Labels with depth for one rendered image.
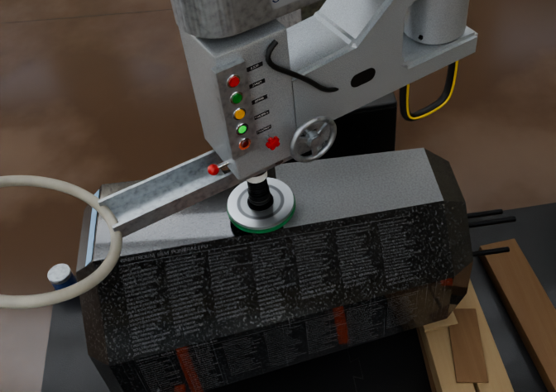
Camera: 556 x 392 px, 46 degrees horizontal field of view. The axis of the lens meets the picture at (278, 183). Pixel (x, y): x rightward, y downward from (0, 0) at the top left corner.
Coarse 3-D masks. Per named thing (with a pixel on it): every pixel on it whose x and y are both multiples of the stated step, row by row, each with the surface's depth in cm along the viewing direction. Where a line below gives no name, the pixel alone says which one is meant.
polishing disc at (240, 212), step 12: (276, 180) 215; (240, 192) 213; (276, 192) 211; (288, 192) 211; (228, 204) 210; (240, 204) 209; (276, 204) 208; (288, 204) 207; (240, 216) 206; (252, 216) 205; (264, 216) 205; (276, 216) 204; (288, 216) 205; (252, 228) 203; (264, 228) 203
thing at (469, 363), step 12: (456, 312) 252; (468, 312) 251; (432, 324) 249; (444, 324) 248; (456, 324) 248; (468, 324) 248; (456, 336) 245; (468, 336) 244; (480, 336) 244; (456, 348) 241; (468, 348) 241; (480, 348) 240; (456, 360) 238; (468, 360) 238; (480, 360) 237; (456, 372) 235; (468, 372) 235; (480, 372) 234
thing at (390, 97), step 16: (384, 96) 260; (352, 112) 259; (368, 112) 259; (384, 112) 260; (352, 128) 264; (368, 128) 265; (384, 128) 266; (336, 144) 270; (352, 144) 271; (368, 144) 271; (384, 144) 272; (288, 160) 274
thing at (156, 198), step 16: (304, 144) 194; (192, 160) 190; (208, 160) 194; (160, 176) 187; (176, 176) 191; (192, 176) 192; (208, 176) 192; (224, 176) 185; (128, 192) 185; (144, 192) 188; (160, 192) 189; (176, 192) 188; (192, 192) 182; (208, 192) 185; (112, 208) 185; (128, 208) 185; (144, 208) 185; (160, 208) 179; (176, 208) 182; (128, 224) 177; (144, 224) 180
